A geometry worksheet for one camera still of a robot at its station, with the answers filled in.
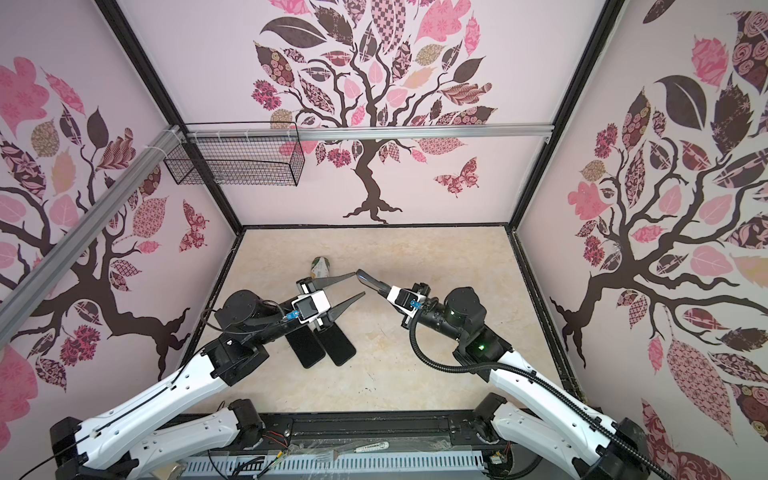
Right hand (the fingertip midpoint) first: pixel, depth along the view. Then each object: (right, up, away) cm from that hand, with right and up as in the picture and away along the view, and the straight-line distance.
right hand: (386, 284), depth 64 cm
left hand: (-5, +1, -9) cm, 10 cm away
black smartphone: (-16, -21, +23) cm, 35 cm away
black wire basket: (-48, +39, +30) cm, 69 cm away
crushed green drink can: (-23, +2, +36) cm, 43 cm away
